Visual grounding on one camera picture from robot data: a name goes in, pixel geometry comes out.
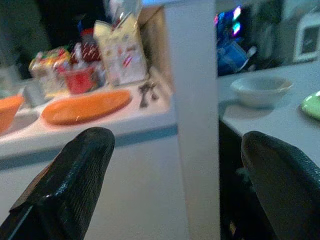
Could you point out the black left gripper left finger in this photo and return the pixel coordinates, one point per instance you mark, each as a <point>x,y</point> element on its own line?
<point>67,180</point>

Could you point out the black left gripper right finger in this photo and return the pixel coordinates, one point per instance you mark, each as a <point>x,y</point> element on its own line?
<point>287,190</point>

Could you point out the white dining table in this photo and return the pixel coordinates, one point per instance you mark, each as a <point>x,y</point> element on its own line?
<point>275,120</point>

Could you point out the white counter cabinet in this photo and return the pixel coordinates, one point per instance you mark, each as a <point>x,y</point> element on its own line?
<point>140,175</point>

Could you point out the orange plate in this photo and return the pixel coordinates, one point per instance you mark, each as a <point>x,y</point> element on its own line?
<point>85,107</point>

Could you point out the green plate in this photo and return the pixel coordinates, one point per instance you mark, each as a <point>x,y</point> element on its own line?
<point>312,106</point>

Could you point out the orange bowl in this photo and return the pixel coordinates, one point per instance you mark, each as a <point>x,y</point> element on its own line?
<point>8,112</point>

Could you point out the grey cup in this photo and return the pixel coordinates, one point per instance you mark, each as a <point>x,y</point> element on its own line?
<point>35,96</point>

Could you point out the red cup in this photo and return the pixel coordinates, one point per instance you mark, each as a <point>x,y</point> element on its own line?
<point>80,80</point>

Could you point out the white bowl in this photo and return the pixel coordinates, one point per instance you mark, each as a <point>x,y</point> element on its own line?
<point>260,91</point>

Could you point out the metal fork beside orange plate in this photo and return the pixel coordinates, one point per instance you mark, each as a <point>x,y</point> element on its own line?
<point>144,96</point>

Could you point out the colourful snack packet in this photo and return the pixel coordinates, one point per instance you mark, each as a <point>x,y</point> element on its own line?
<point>48,67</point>

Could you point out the metal spoon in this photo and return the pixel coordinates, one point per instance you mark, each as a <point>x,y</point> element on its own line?
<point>153,91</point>

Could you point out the white slanted column with shelf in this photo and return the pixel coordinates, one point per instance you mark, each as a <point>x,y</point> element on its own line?
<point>197,100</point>

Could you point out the red bottle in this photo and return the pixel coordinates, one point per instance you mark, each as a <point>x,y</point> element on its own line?
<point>89,47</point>

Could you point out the white printed snack package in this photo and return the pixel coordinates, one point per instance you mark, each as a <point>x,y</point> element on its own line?
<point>121,50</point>

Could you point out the blue bag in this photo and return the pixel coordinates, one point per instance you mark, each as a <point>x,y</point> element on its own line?
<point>231,58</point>

